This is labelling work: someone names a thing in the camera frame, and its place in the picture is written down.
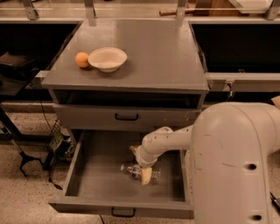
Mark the white bowl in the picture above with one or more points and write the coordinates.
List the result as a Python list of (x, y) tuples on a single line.
[(107, 59)]

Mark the black middle drawer handle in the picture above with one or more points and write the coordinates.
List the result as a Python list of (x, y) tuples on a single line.
[(123, 212)]

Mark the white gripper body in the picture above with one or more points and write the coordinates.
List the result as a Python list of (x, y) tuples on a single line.
[(143, 159)]

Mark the metal frame rail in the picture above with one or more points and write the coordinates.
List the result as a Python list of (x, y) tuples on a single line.
[(244, 82)]

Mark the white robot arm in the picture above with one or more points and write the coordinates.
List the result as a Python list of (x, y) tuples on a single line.
[(229, 143)]

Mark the closed grey top drawer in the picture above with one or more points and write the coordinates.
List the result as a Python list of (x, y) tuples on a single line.
[(85, 117)]

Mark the grey drawer cabinet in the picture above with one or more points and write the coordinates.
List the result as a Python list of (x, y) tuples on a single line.
[(163, 68)]

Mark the wooden rod in background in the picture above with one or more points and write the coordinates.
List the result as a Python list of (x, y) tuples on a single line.
[(163, 13)]

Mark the black top drawer handle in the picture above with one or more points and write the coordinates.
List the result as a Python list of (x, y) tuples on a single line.
[(126, 118)]

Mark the open grey middle drawer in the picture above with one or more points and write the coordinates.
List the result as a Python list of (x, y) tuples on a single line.
[(95, 183)]

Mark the green bag on floor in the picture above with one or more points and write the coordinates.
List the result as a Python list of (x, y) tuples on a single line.
[(61, 146)]

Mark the clear plastic water bottle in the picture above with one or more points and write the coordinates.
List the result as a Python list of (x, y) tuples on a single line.
[(134, 171)]

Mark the black drawer handle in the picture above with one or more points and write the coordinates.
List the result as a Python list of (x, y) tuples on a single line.
[(126, 118), (123, 212)]

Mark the orange fruit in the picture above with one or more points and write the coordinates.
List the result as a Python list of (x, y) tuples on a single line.
[(81, 59)]

